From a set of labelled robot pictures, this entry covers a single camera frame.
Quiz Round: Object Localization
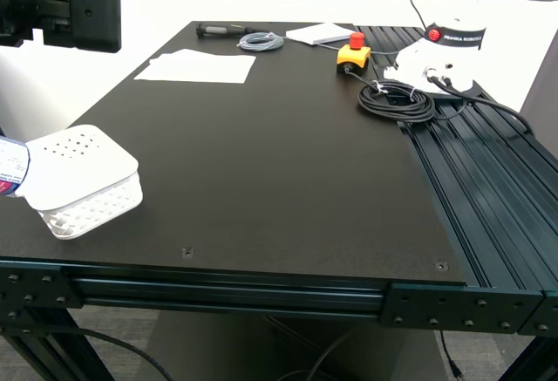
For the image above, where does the black grey handle tool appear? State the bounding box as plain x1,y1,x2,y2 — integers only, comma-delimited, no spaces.
195,22,272,39

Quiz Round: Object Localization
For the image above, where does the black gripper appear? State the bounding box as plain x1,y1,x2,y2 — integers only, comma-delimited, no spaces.
0,0,122,54

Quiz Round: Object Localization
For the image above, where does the black cable with plug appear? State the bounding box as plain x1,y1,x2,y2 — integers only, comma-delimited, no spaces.
438,330,464,378

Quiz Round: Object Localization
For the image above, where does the white plastic basket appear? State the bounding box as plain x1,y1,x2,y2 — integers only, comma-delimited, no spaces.
24,124,144,241

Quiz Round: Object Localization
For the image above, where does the thin black floor cable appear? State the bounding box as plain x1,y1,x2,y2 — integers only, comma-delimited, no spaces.
0,326,174,381

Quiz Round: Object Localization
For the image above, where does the clear plastic water bottle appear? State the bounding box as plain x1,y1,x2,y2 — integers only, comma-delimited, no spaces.
0,135,31,199

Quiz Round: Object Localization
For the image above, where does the small white closed booklet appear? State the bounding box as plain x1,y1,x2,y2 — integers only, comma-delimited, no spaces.
285,22,357,47

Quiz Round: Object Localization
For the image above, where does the yellow emergency stop button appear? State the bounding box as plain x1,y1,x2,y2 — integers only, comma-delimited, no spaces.
336,31,373,76

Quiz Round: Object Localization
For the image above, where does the thin black hanging cable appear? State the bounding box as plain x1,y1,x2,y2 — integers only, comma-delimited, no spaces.
304,328,363,381

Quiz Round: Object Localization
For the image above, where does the grey coiled cable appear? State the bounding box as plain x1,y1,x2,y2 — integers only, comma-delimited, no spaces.
236,31,402,56

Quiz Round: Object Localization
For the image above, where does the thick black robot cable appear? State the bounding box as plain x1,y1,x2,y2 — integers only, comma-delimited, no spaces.
429,71,536,138

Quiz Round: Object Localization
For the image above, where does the white printed paper sheet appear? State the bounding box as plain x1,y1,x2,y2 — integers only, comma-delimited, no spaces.
133,48,257,85

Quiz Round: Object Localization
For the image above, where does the black coiled cable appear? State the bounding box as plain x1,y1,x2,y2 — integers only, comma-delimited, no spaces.
346,70,437,124

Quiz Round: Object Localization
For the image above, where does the black aluminium table frame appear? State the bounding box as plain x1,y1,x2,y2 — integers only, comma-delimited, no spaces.
0,25,558,381

